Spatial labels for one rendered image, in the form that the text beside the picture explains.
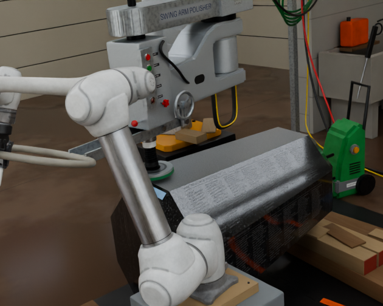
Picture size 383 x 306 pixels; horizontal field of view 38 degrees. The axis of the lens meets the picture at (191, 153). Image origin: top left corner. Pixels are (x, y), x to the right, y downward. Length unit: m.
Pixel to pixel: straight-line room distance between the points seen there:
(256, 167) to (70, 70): 6.66
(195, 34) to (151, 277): 1.62
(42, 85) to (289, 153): 1.68
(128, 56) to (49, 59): 6.62
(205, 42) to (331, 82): 3.08
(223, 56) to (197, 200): 0.86
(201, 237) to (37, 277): 2.24
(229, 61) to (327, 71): 2.81
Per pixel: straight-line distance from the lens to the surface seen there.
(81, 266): 3.99
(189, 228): 1.89
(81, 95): 1.63
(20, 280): 4.01
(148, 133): 2.76
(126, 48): 2.65
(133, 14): 2.60
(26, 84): 1.99
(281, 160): 3.18
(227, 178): 2.93
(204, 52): 2.98
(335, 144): 4.53
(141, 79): 1.77
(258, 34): 9.57
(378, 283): 3.38
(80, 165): 2.24
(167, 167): 2.88
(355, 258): 3.42
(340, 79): 5.83
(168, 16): 2.74
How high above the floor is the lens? 1.97
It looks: 20 degrees down
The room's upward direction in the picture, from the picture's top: 6 degrees counter-clockwise
